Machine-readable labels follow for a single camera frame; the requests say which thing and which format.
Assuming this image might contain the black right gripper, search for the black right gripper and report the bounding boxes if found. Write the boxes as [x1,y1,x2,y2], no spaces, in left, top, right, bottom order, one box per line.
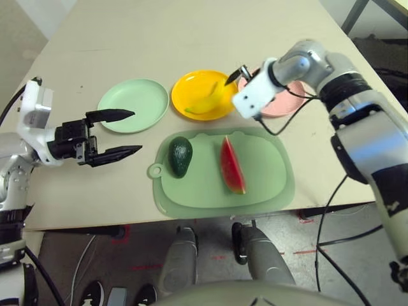
[224,64,258,86]

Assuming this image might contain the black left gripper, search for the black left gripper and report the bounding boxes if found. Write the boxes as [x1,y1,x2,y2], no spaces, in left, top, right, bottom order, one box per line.
[47,108,143,168]

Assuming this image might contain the yellow toy banana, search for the yellow toy banana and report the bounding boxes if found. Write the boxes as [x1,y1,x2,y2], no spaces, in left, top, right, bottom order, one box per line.
[184,81,224,115]

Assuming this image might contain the dark green avocado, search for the dark green avocado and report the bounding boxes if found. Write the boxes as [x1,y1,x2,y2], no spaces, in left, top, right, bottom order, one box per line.
[168,136,193,179]

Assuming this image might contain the red watermelon slice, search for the red watermelon slice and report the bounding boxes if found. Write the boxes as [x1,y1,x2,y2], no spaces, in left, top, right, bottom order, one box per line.
[220,135,247,195]

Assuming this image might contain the light green round plate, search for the light green round plate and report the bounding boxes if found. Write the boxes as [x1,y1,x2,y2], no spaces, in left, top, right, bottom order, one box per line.
[97,78,170,135]

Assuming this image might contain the yellow round plate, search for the yellow round plate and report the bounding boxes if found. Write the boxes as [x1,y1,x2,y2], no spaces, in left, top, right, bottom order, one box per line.
[171,69,238,121]

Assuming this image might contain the pink round plate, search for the pink round plate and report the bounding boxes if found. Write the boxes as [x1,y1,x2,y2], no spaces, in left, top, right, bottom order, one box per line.
[237,68,312,119]

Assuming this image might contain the green silicone cutting mat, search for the green silicone cutting mat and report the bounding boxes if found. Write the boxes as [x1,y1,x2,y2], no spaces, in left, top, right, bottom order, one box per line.
[146,126,296,219]

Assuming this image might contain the grey robot left leg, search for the grey robot left leg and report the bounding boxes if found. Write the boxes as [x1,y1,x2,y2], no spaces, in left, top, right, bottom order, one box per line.
[158,226,199,288]

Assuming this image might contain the dark floor mat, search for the dark floor mat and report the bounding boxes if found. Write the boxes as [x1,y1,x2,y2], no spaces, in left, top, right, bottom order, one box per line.
[352,34,408,80]

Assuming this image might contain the black shoe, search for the black shoe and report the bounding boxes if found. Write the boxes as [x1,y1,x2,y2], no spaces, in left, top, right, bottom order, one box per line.
[133,283,157,306]
[82,280,106,306]

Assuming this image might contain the black framed side table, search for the black framed side table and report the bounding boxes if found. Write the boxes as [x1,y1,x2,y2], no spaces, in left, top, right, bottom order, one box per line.
[340,0,408,36]

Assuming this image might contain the small grey box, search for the small grey box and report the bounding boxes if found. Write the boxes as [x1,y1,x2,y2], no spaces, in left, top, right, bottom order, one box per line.
[108,288,128,306]

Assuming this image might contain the grey robot torso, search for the grey robot torso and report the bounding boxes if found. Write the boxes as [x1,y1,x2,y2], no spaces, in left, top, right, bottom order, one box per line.
[152,279,361,306]

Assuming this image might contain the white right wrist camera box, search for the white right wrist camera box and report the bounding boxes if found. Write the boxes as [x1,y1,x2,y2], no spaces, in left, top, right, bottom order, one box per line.
[231,57,281,119]

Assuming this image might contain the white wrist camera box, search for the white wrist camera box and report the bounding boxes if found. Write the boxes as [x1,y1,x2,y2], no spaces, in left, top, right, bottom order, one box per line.
[231,57,281,119]
[16,78,64,167]

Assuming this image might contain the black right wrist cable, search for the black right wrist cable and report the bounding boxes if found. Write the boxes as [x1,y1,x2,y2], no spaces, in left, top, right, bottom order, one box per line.
[254,81,323,136]

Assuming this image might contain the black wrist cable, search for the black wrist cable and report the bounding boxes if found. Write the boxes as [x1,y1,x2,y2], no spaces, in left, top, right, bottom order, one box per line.
[0,76,43,124]
[254,81,323,136]

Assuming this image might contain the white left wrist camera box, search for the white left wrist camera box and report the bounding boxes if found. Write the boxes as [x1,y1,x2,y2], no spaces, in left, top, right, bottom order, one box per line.
[16,78,64,167]

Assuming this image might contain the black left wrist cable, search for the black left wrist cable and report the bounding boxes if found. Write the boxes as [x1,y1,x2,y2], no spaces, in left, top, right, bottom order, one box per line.
[0,76,43,124]

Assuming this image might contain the white floor cable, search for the white floor cable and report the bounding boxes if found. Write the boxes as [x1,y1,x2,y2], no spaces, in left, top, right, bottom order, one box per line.
[71,235,96,306]

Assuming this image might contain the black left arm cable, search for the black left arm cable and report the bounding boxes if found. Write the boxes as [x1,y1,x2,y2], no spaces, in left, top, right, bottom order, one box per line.
[24,247,69,306]

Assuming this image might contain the long black right arm cable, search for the long black right arm cable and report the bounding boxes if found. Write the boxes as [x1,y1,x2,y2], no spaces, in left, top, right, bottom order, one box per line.
[315,173,383,306]

